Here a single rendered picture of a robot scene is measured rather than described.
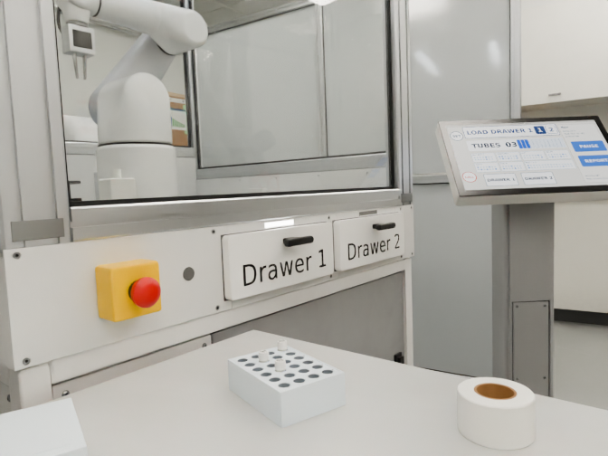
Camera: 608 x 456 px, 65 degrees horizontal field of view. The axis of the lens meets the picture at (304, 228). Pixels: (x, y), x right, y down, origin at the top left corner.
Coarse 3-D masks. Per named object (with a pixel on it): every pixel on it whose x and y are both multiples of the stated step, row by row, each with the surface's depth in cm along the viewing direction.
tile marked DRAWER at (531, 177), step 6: (522, 174) 141; (528, 174) 141; (534, 174) 141; (540, 174) 141; (546, 174) 141; (552, 174) 140; (528, 180) 139; (534, 180) 139; (540, 180) 139; (546, 180) 139; (552, 180) 139
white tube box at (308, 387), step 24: (240, 360) 59; (288, 360) 58; (312, 360) 57; (240, 384) 56; (264, 384) 51; (288, 384) 51; (312, 384) 51; (336, 384) 52; (264, 408) 51; (288, 408) 49; (312, 408) 51
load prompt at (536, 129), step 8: (464, 128) 152; (472, 128) 152; (480, 128) 152; (488, 128) 152; (496, 128) 152; (504, 128) 152; (512, 128) 152; (520, 128) 152; (528, 128) 152; (536, 128) 151; (544, 128) 151; (552, 128) 151; (464, 136) 150; (472, 136) 150; (480, 136) 150; (488, 136) 150; (496, 136) 150; (504, 136) 150; (512, 136) 150; (520, 136) 150; (528, 136) 150
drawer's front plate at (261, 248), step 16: (320, 224) 98; (224, 240) 80; (240, 240) 81; (256, 240) 84; (272, 240) 87; (320, 240) 98; (224, 256) 80; (240, 256) 81; (256, 256) 84; (272, 256) 87; (288, 256) 91; (304, 256) 94; (320, 256) 98; (224, 272) 80; (240, 272) 81; (256, 272) 84; (272, 272) 88; (288, 272) 91; (304, 272) 94; (320, 272) 99; (224, 288) 81; (240, 288) 81; (256, 288) 84; (272, 288) 88
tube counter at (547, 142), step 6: (522, 138) 149; (528, 138) 149; (534, 138) 149; (540, 138) 149; (546, 138) 149; (552, 138) 149; (558, 138) 149; (510, 144) 148; (516, 144) 148; (522, 144) 148; (528, 144) 148; (534, 144) 148; (540, 144) 148; (546, 144) 147; (552, 144) 147; (558, 144) 147; (564, 144) 147
